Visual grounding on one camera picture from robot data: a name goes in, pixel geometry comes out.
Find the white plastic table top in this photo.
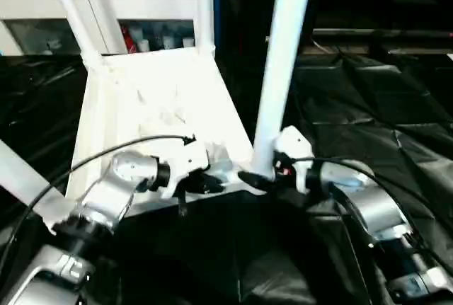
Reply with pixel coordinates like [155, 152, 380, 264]
[41, 46, 275, 234]

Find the white plastic table leg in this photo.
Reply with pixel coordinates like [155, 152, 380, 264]
[248, 0, 316, 180]
[0, 139, 73, 229]
[45, 0, 104, 69]
[195, 0, 216, 58]

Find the black table mat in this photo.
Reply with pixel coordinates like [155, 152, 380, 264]
[0, 50, 453, 305]

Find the black low cabinet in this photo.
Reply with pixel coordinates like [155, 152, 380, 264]
[215, 0, 453, 58]

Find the white glass-door cabinet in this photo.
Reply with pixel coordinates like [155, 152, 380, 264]
[0, 0, 217, 57]

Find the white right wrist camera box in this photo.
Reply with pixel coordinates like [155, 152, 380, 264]
[272, 126, 314, 194]

